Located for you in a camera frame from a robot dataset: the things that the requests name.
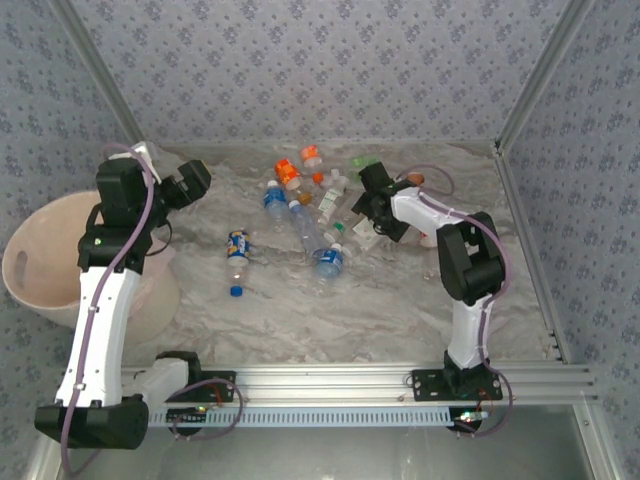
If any small circuit board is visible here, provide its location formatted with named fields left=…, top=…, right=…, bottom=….
left=166, top=407, right=210, bottom=429
left=447, top=408, right=490, bottom=432

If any large orange label bottle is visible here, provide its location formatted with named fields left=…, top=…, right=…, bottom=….
left=273, top=157, right=303, bottom=192

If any green plastic bottle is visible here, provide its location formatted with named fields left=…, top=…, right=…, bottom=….
left=351, top=155, right=382, bottom=175

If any blue label water bottle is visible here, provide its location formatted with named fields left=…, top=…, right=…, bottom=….
left=312, top=242, right=346, bottom=287
left=262, top=179, right=292, bottom=232

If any white slotted cable duct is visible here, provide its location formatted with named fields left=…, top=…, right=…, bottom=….
left=148, top=405, right=451, bottom=429

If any clear unlabelled plastic bottle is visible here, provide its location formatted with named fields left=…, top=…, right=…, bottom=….
left=287, top=198, right=329, bottom=256

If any thin black cable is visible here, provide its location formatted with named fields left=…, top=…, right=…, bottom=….
left=147, top=219, right=175, bottom=259

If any wide aluminium base rail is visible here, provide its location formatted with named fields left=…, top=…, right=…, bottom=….
left=119, top=363, right=599, bottom=407

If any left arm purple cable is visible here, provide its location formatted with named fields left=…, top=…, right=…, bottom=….
left=59, top=142, right=246, bottom=476

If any white green label bottle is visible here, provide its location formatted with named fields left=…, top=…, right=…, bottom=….
left=316, top=175, right=351, bottom=225

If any aluminium lower frame bar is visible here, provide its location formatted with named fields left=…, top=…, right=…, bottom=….
left=27, top=434, right=66, bottom=480
left=572, top=403, right=625, bottom=480

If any aluminium frame post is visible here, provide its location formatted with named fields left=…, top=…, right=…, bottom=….
left=49, top=0, right=146, bottom=146
left=494, top=0, right=597, bottom=157

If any grey metal sheet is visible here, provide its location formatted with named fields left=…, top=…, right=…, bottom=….
left=57, top=427, right=596, bottom=480

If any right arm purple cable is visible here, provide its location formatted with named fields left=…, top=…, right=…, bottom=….
left=397, top=164, right=515, bottom=440

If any beige plastic bin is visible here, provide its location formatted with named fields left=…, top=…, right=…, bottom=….
left=1, top=189, right=182, bottom=346

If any blue yellow label soda bottle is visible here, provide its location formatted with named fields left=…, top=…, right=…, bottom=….
left=227, top=229, right=252, bottom=282

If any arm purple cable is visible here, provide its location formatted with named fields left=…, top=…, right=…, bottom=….
left=59, top=142, right=246, bottom=476
left=397, top=164, right=515, bottom=440

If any aluminium side rail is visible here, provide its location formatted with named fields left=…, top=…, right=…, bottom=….
left=493, top=144, right=572, bottom=364

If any clear bottle with white label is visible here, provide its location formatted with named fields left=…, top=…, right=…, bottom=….
left=351, top=215, right=385, bottom=251

